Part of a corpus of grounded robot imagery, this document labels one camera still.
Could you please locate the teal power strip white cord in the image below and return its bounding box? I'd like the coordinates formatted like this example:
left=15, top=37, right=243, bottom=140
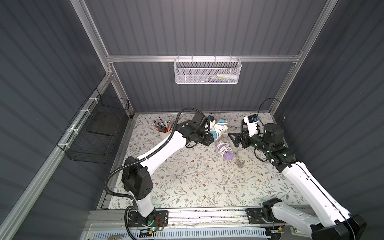
left=208, top=118, right=230, bottom=140

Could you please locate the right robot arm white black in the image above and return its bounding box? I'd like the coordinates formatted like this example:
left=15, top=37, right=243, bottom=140
left=229, top=123, right=367, bottom=240

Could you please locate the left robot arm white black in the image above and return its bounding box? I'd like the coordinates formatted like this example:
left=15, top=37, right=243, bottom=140
left=122, top=109, right=214, bottom=219

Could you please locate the white pencil cup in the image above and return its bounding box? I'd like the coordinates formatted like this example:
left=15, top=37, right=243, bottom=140
left=158, top=128, right=172, bottom=141

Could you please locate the purple power strip white cord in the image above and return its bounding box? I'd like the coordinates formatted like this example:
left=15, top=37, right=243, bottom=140
left=215, top=138, right=245, bottom=168

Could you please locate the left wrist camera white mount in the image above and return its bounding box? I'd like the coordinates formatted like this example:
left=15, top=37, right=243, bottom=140
left=208, top=115, right=215, bottom=124

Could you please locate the white wire mesh basket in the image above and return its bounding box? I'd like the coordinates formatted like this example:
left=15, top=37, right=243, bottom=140
left=173, top=57, right=242, bottom=85

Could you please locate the black wire basket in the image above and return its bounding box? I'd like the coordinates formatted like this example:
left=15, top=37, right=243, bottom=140
left=58, top=92, right=130, bottom=164

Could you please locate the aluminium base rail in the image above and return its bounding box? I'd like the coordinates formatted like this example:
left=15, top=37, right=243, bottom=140
left=89, top=206, right=316, bottom=229

